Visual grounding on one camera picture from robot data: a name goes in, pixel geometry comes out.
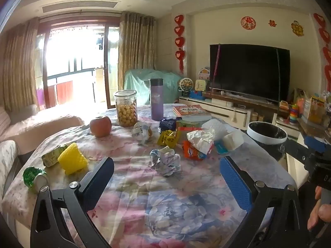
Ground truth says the ceiling air vent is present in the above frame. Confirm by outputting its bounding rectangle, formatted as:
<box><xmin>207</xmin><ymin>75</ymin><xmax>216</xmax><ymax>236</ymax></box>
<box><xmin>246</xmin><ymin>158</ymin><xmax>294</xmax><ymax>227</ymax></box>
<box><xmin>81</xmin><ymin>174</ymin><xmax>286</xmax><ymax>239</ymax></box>
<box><xmin>43</xmin><ymin>1</ymin><xmax>118</xmax><ymax>13</ymax></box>

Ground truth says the house shaped toy card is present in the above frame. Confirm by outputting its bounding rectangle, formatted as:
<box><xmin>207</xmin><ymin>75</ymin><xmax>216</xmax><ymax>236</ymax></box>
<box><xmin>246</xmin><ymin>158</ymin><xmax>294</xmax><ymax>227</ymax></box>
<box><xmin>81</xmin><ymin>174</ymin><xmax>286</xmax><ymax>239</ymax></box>
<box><xmin>198</xmin><ymin>67</ymin><xmax>210</xmax><ymax>81</ymax></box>

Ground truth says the toy ferris wheel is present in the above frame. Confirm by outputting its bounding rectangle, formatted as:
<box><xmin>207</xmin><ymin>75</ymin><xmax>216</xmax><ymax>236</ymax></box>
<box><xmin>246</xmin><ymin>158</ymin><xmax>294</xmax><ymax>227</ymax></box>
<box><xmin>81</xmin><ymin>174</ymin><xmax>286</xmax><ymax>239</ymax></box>
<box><xmin>178</xmin><ymin>77</ymin><xmax>194</xmax><ymax>96</ymax></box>

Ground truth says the white printed snack packet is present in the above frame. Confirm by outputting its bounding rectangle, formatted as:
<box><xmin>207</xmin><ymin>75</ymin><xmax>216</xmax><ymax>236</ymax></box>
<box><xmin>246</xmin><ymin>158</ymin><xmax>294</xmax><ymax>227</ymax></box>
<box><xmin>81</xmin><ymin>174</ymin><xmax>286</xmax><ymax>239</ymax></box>
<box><xmin>131</xmin><ymin>122</ymin><xmax>154</xmax><ymax>145</ymax></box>

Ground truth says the dark blue snack wrapper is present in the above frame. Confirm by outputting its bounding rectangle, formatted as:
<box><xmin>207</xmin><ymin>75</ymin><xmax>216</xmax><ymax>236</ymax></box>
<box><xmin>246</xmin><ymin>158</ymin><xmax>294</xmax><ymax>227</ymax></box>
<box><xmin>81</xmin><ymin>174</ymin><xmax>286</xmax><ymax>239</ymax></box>
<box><xmin>158</xmin><ymin>117</ymin><xmax>183</xmax><ymax>132</ymax></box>

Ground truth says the pink sofa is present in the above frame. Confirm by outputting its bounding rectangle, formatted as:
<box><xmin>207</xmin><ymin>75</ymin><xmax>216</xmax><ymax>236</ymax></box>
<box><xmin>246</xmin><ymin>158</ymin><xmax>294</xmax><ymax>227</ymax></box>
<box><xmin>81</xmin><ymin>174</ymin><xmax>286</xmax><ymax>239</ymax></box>
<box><xmin>0</xmin><ymin>103</ymin><xmax>86</xmax><ymax>202</ymax></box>

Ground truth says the round red wall decal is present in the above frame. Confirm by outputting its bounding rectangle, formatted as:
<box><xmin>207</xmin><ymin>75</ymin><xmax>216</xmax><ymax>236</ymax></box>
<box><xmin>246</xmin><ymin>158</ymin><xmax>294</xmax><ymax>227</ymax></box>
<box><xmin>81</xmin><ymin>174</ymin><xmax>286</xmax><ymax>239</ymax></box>
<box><xmin>241</xmin><ymin>16</ymin><xmax>256</xmax><ymax>29</ymax></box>

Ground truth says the yellow toy box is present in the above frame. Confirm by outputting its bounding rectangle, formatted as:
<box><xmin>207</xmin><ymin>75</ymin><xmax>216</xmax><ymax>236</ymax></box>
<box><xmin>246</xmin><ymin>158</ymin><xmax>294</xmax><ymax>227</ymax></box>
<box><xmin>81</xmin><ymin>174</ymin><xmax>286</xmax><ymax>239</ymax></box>
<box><xmin>301</xmin><ymin>97</ymin><xmax>326</xmax><ymax>124</ymax></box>

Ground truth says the rainbow stacking ring toy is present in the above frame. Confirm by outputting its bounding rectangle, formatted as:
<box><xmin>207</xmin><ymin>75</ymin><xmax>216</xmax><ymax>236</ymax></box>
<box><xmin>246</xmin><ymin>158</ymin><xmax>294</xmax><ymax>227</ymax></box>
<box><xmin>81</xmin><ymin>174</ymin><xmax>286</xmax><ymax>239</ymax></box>
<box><xmin>289</xmin><ymin>104</ymin><xmax>300</xmax><ymax>124</ymax></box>

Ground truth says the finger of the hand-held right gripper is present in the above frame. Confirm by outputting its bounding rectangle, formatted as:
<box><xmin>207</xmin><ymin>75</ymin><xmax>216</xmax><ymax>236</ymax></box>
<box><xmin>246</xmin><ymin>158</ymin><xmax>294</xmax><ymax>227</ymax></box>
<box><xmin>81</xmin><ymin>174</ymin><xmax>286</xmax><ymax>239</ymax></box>
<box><xmin>284</xmin><ymin>138</ymin><xmax>315</xmax><ymax>167</ymax></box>
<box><xmin>305</xmin><ymin>135</ymin><xmax>327</xmax><ymax>153</ymax></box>

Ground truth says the white round trash bin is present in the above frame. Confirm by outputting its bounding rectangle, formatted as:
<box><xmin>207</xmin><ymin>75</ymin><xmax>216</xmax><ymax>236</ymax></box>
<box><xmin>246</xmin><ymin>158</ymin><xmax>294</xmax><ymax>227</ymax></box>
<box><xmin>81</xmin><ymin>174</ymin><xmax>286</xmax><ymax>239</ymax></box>
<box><xmin>247</xmin><ymin>121</ymin><xmax>288</xmax><ymax>161</ymax></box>

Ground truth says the balcony sliding door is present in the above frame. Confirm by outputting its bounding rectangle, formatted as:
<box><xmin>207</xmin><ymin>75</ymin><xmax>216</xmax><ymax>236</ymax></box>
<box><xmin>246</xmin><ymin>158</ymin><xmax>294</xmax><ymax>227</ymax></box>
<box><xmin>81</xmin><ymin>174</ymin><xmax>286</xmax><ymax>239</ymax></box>
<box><xmin>39</xmin><ymin>18</ymin><xmax>121</xmax><ymax>109</ymax></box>

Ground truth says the red apple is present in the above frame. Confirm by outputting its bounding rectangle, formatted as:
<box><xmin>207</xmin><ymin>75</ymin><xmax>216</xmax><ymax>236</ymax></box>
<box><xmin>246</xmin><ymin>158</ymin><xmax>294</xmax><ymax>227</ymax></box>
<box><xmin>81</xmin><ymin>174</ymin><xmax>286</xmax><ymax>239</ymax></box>
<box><xmin>89</xmin><ymin>116</ymin><xmax>113</xmax><ymax>138</ymax></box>

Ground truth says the orange snack wrapper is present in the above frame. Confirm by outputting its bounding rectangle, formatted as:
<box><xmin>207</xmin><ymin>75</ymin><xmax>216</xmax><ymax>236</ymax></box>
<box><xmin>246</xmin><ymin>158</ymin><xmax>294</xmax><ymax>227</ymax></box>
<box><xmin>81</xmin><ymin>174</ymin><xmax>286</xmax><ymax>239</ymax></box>
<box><xmin>182</xmin><ymin>140</ymin><xmax>207</xmax><ymax>161</ymax></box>

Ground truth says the white wrapper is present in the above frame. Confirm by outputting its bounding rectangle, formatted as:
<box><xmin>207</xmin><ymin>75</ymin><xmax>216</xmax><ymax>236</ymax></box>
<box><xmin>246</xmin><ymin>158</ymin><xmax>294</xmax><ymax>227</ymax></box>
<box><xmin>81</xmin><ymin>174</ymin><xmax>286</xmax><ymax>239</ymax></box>
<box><xmin>186</xmin><ymin>129</ymin><xmax>215</xmax><ymax>155</ymax></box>

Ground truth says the teal dust cover cloth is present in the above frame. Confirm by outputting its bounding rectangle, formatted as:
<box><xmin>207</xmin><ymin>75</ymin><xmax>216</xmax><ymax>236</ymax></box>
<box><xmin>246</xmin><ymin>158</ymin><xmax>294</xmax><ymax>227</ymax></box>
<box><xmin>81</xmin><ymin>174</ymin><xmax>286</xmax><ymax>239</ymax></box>
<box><xmin>124</xmin><ymin>68</ymin><xmax>184</xmax><ymax>105</ymax></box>

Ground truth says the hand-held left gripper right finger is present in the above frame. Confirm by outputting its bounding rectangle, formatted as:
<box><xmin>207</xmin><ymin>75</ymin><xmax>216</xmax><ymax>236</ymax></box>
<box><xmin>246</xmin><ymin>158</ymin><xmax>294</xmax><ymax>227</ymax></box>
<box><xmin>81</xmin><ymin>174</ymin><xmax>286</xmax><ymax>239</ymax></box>
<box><xmin>220</xmin><ymin>156</ymin><xmax>307</xmax><ymax>248</ymax></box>

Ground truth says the yellow figure wall decal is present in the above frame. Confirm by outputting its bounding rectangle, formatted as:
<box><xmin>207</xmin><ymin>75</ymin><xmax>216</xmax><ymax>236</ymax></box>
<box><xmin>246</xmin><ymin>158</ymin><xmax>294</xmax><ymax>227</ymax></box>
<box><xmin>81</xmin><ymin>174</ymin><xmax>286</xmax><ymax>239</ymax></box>
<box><xmin>291</xmin><ymin>21</ymin><xmax>304</xmax><ymax>37</ymax></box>

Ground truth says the white foam fruit net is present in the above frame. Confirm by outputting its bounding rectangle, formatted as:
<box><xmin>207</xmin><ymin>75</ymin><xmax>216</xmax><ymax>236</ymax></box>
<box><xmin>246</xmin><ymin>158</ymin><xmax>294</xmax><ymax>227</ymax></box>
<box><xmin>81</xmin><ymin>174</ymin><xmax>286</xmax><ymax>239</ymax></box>
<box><xmin>201</xmin><ymin>119</ymin><xmax>228</xmax><ymax>141</ymax></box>

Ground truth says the grey paper ball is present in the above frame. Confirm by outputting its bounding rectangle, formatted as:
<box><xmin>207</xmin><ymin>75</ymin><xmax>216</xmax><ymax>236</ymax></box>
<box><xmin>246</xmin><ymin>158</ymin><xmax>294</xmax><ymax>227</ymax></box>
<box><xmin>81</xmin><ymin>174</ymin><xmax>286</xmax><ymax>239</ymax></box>
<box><xmin>149</xmin><ymin>146</ymin><xmax>181</xmax><ymax>177</ymax></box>

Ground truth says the purple thermos bottle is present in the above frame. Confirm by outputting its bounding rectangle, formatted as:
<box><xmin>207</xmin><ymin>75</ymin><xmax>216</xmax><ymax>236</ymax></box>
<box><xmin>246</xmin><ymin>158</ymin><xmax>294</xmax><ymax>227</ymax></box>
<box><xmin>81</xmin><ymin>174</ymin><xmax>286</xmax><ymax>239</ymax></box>
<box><xmin>149</xmin><ymin>78</ymin><xmax>164</xmax><ymax>121</ymax></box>

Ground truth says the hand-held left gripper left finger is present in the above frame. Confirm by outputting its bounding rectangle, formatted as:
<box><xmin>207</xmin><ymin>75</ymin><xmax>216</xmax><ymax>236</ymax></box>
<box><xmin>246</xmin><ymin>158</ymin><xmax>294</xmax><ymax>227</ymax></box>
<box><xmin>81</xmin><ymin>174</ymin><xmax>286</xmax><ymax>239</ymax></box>
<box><xmin>30</xmin><ymin>156</ymin><xmax>115</xmax><ymax>248</ymax></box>

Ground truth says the red heart decoration string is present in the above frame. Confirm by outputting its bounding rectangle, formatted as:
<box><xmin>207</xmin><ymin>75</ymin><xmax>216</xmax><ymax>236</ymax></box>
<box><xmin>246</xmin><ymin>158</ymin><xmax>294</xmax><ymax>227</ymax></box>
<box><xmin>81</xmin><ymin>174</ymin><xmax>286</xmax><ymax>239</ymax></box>
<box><xmin>174</xmin><ymin>15</ymin><xmax>186</xmax><ymax>74</ymax></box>
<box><xmin>313</xmin><ymin>13</ymin><xmax>331</xmax><ymax>86</ymax></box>

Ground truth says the green carton box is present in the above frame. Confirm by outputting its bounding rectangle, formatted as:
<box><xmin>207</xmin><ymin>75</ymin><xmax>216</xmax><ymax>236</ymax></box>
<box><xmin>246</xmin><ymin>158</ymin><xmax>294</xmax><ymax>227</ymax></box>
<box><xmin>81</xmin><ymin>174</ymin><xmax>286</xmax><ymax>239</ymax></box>
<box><xmin>176</xmin><ymin>119</ymin><xmax>205</xmax><ymax>129</ymax></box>

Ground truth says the beige patterned curtain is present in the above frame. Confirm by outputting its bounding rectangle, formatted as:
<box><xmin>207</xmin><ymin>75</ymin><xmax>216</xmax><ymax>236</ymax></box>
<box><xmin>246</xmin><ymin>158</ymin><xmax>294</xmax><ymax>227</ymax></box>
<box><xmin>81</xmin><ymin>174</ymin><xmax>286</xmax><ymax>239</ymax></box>
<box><xmin>118</xmin><ymin>11</ymin><xmax>157</xmax><ymax>109</ymax></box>
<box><xmin>0</xmin><ymin>17</ymin><xmax>40</xmax><ymax>113</ymax></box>

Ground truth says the clear jar of snack balls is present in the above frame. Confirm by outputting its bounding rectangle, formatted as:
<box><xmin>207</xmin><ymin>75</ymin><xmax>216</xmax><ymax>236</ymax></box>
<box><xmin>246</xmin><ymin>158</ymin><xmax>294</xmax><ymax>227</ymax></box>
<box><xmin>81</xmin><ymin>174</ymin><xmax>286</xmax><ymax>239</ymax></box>
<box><xmin>114</xmin><ymin>89</ymin><xmax>138</xmax><ymax>128</ymax></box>

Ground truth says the black flat television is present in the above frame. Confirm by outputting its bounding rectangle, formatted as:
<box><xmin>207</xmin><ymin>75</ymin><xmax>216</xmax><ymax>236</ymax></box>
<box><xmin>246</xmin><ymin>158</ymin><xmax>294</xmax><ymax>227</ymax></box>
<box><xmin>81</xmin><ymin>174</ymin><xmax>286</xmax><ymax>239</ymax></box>
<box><xmin>209</xmin><ymin>44</ymin><xmax>290</xmax><ymax>103</ymax></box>

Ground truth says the person's right hand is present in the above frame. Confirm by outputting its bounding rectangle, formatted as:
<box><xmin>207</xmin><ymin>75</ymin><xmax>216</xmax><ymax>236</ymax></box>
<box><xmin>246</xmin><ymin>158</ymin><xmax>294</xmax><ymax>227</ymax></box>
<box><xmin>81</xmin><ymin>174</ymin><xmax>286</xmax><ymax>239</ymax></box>
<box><xmin>308</xmin><ymin>188</ymin><xmax>331</xmax><ymax>230</ymax></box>

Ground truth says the yellow snack wrapper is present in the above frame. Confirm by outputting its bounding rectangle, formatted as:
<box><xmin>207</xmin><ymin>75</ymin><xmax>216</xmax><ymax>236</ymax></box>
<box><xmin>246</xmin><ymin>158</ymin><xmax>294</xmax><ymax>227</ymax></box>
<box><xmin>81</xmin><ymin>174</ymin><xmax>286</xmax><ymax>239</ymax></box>
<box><xmin>157</xmin><ymin>130</ymin><xmax>181</xmax><ymax>148</ymax></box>

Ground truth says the green snack wrapper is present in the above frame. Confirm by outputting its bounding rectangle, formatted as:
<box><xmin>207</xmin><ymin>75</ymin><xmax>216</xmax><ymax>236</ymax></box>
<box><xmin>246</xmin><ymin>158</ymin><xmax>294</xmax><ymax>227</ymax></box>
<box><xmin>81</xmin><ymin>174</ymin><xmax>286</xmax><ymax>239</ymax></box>
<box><xmin>41</xmin><ymin>144</ymin><xmax>68</xmax><ymax>167</ymax></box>

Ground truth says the pink stick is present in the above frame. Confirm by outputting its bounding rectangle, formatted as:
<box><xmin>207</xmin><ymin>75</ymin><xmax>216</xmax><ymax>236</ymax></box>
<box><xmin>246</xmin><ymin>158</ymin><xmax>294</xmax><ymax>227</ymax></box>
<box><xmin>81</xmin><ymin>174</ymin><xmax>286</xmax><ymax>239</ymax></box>
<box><xmin>214</xmin><ymin>44</ymin><xmax>221</xmax><ymax>83</ymax></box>

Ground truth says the white television stand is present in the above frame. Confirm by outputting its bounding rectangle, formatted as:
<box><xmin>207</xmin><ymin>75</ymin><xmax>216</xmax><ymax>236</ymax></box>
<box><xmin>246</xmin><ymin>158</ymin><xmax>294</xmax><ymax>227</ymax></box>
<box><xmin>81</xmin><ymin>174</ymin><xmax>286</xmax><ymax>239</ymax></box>
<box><xmin>178</xmin><ymin>90</ymin><xmax>285</xmax><ymax>135</ymax></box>

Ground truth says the book with colourful cover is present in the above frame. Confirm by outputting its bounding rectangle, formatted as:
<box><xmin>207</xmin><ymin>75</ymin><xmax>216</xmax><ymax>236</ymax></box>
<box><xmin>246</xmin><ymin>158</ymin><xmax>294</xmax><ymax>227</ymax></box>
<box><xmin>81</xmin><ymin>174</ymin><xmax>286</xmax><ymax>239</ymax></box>
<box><xmin>173</xmin><ymin>105</ymin><xmax>212</xmax><ymax>122</ymax></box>

